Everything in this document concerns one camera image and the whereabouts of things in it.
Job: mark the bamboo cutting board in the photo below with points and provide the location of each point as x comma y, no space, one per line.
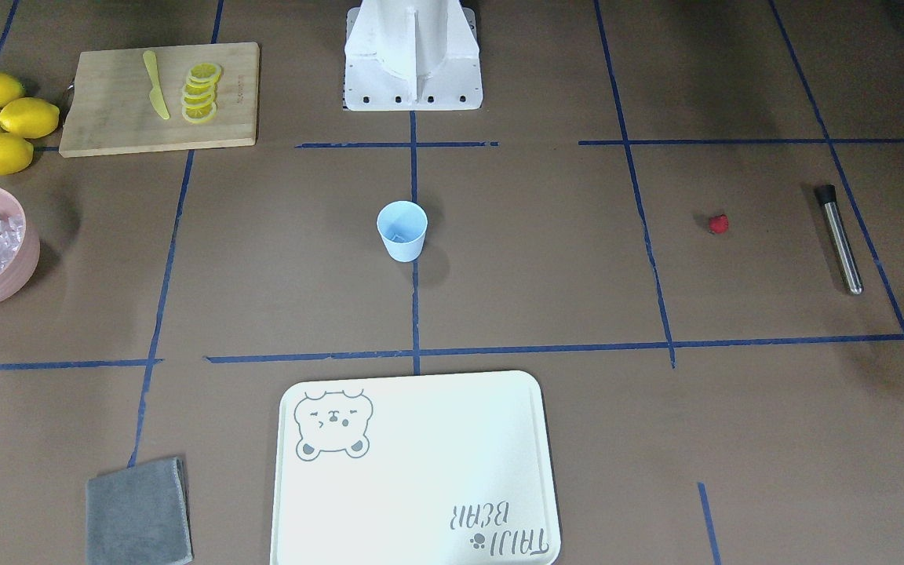
111,113

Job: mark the white bear tray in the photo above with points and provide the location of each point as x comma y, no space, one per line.
430,469

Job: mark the light blue cup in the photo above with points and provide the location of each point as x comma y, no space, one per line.
402,226

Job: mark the grey folded cloth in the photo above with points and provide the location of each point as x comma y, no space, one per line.
139,515

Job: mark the lemon slices row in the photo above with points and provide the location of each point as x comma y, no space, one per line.
198,96

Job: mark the red strawberry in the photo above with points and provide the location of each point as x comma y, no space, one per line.
718,224

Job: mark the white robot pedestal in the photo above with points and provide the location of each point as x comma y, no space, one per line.
412,56

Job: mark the yellow plastic knife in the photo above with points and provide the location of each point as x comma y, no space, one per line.
155,96

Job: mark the steel muddler black tip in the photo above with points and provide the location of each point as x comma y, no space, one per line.
826,195

